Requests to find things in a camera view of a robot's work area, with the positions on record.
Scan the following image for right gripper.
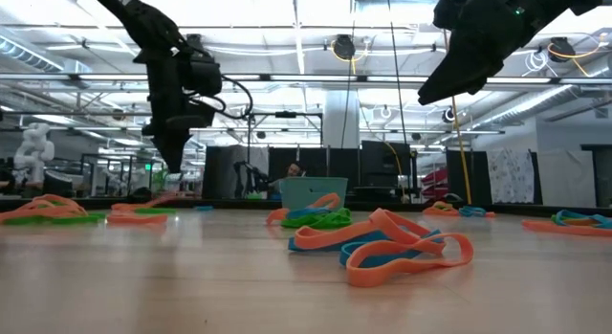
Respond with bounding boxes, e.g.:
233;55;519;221
418;0;576;105

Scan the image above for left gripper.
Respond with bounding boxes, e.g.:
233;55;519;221
141;46;217;175

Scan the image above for rubber bands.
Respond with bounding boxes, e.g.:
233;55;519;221
285;207;334;221

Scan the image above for black partition panel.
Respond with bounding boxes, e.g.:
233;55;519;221
267;146;361;191
445;148;544;206

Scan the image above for red object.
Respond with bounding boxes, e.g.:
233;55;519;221
419;166;449;202

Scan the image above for white patterned cloth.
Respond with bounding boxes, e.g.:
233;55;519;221
486;147;536;205

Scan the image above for black cabinet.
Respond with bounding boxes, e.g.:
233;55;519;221
360;140;419;202

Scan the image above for person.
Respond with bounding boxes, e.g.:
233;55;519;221
273;160;308;194

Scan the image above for white building column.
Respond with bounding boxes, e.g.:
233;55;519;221
323;88;361;149

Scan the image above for white humanoid robot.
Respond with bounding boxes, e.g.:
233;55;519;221
12;122;56;190

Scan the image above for plain white cloth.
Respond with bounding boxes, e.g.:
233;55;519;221
536;148;598;209

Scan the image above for black workstation frame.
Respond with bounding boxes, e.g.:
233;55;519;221
79;152;167;197

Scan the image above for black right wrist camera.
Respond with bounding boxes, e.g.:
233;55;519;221
432;0;474;33

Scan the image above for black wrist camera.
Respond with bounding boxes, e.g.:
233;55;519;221
189;50;225;100
432;0;474;33

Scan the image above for silver ceiling duct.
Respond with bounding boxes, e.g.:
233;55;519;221
470;82;612;130

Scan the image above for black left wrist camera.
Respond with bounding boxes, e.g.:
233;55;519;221
189;50;225;100

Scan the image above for black aluminium table frame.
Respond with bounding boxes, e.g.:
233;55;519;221
0;193;612;218

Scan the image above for yellow cable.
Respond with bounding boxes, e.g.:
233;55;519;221
450;95;473;206

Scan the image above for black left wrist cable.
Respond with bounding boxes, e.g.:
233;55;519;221
190;74;255;122

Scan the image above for black gantry frame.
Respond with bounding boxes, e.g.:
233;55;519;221
246;110;325;148

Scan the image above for light teal handled basket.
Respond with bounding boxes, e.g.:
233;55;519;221
279;175;349;212

